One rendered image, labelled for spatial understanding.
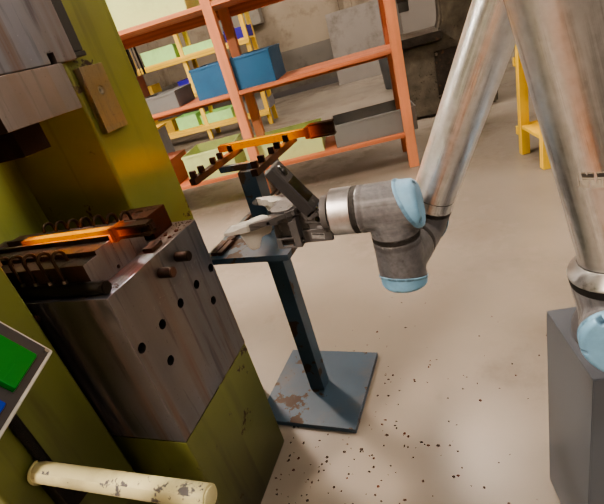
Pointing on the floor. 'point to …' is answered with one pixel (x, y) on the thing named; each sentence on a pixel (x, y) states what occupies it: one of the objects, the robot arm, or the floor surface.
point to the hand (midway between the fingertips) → (237, 214)
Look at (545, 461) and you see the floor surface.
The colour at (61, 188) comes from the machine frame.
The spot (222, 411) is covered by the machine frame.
